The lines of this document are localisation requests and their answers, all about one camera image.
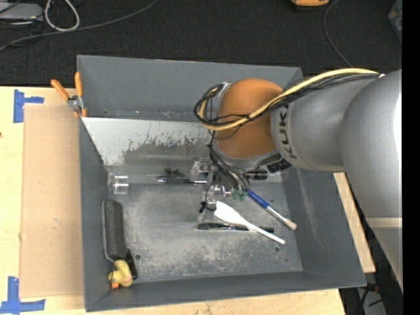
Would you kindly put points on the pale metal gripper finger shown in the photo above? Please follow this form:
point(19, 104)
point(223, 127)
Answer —
point(200, 171)
point(208, 199)

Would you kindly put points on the white plastic spatula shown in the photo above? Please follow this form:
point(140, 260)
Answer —
point(229, 213)

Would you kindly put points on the grey metal bin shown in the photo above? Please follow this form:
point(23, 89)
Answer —
point(170, 241)

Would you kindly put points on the clear glass block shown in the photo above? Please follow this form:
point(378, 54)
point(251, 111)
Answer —
point(118, 185)

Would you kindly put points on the yellow rubber duck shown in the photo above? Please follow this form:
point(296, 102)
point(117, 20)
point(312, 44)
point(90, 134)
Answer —
point(121, 274)

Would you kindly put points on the brown cardboard board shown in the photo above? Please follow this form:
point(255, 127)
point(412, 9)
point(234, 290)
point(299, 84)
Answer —
point(49, 192)

